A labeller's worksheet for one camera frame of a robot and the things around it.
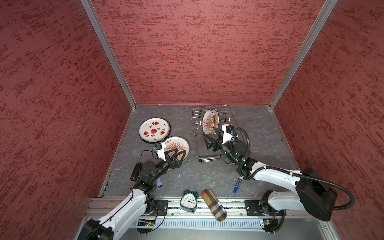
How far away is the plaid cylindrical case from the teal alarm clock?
0.05 metres

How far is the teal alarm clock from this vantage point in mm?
724

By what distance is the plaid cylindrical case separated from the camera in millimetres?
711
